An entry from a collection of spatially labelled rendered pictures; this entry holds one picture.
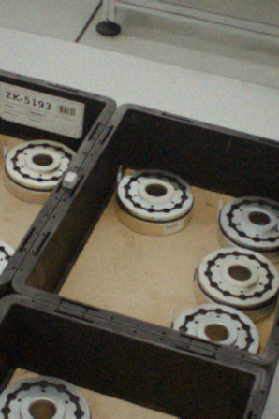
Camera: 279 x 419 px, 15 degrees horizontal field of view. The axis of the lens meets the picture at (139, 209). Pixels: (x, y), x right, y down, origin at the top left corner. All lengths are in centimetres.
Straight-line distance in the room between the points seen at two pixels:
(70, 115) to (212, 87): 50
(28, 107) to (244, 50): 199
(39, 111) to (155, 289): 33
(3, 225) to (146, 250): 19
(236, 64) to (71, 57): 143
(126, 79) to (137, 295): 69
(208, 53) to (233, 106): 149
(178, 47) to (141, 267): 209
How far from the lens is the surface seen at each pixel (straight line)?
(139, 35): 344
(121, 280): 134
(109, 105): 146
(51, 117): 151
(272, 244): 138
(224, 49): 343
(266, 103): 193
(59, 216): 127
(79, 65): 196
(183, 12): 333
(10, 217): 142
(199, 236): 142
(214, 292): 130
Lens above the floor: 176
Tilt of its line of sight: 40 degrees down
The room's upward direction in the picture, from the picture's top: 7 degrees clockwise
